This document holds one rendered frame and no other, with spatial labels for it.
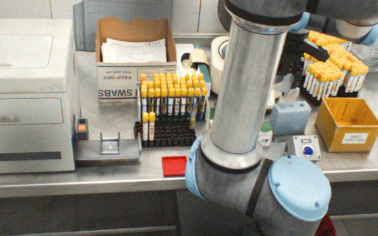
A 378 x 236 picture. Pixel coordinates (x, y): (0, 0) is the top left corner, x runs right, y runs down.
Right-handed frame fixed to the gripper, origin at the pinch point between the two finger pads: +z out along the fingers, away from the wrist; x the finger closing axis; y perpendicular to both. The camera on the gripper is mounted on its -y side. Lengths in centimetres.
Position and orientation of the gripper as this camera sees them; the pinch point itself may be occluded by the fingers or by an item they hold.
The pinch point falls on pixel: (286, 92)
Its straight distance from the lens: 129.6
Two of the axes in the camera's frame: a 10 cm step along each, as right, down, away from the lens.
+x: 2.4, 6.1, -7.5
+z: -0.7, 7.9, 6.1
